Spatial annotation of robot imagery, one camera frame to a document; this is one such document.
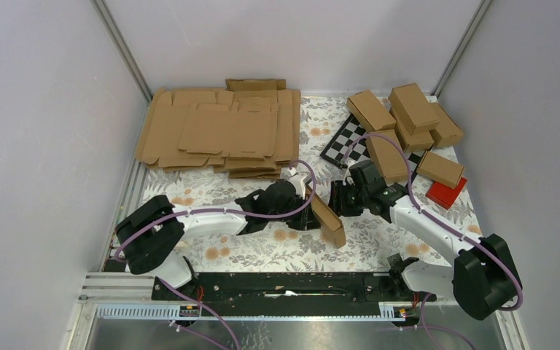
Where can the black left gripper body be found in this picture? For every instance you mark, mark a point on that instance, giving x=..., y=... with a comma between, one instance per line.
x=297, y=220

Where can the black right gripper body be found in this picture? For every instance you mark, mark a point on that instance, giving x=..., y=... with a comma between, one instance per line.
x=355, y=199

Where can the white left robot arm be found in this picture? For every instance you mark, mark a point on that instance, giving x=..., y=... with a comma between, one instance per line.
x=149, y=236

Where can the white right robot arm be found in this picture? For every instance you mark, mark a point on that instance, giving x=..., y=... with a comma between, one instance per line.
x=480, y=276

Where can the folded cardboard box on chessboard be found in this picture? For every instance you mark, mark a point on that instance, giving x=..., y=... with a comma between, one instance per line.
x=382, y=148

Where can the folded cardboard box lower stack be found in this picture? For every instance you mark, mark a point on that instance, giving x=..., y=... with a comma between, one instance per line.
x=411, y=142

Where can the folded cardboard box stack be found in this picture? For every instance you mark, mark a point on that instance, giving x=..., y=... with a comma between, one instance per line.
x=411, y=142
x=413, y=109

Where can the folded cardboard box top stack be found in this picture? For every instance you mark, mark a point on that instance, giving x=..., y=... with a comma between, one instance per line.
x=413, y=109

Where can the black and white chessboard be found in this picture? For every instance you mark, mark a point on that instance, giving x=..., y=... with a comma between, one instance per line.
x=334, y=151

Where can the floral patterned table mat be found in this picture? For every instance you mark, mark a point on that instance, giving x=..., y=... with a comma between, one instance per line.
x=369, y=239

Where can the stack of flat cardboard blanks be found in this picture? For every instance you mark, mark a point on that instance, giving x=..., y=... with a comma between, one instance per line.
x=248, y=129

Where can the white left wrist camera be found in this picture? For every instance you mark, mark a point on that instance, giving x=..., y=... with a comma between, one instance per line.
x=299, y=179

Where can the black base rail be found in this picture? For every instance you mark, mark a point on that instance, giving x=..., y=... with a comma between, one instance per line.
x=312, y=289

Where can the slotted metal cable duct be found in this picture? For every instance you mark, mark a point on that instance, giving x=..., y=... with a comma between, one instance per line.
x=280, y=311

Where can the right aluminium corner post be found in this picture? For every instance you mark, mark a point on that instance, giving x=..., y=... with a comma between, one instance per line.
x=471, y=30

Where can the aluminium corner post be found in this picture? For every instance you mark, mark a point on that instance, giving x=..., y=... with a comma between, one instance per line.
x=471, y=30
x=115, y=34

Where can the left aluminium corner post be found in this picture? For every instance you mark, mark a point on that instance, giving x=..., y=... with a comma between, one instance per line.
x=115, y=34

